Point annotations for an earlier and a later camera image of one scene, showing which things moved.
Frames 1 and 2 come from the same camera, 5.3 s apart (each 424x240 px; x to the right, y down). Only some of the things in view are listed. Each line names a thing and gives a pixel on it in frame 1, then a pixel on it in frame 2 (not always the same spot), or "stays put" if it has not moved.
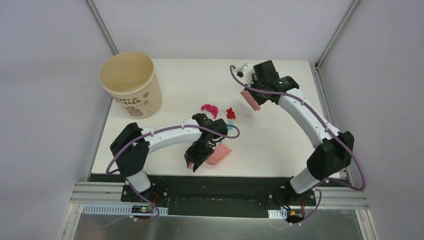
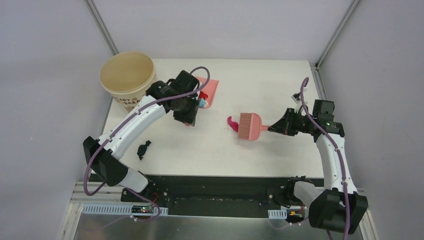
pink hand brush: x=254 y=105 → x=250 y=126
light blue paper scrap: x=230 y=128 → x=202 y=103
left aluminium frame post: x=99 y=22 stays put
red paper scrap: x=230 y=114 → x=202 y=94
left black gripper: x=194 y=158 → x=187 y=117
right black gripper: x=260 y=100 → x=284 y=125
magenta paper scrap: x=211 y=108 → x=234 y=125
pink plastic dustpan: x=220 y=151 → x=210 y=89
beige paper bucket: x=130 y=77 stays put
